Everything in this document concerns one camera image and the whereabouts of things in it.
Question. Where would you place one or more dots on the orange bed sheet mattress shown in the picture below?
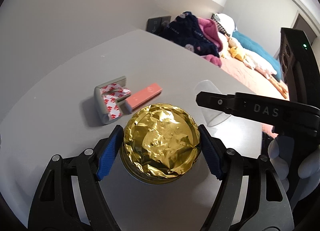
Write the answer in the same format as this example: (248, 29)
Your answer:
(252, 79)

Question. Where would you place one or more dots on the white gloved right hand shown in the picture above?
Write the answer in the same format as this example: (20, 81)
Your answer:
(280, 152)

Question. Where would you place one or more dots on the pink rectangular box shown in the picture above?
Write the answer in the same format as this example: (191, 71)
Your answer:
(141, 97)

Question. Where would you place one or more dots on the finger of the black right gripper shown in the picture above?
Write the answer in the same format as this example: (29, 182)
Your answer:
(221, 102)

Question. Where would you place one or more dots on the yellow plush toy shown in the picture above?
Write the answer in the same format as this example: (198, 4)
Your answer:
(237, 53)

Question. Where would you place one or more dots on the gold foil lid can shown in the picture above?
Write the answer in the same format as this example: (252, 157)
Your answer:
(161, 144)

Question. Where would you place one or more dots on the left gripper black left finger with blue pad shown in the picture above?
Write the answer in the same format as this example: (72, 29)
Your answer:
(54, 207)

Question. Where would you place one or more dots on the clear plastic cup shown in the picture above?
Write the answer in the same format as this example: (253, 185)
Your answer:
(212, 117)

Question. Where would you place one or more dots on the white checkered pillow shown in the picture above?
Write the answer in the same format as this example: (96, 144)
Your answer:
(225, 23)

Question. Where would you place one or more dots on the navy patterned blanket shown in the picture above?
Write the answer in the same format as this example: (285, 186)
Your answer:
(184, 30)

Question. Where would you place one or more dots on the teal long cushion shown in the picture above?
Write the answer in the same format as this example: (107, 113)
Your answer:
(253, 46)

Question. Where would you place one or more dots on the grey foam corner guard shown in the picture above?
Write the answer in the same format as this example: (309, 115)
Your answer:
(107, 97)

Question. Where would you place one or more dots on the white goose plush toy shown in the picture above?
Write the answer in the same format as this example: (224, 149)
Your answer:
(256, 62)

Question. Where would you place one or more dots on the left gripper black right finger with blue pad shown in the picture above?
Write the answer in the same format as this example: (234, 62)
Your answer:
(266, 204)

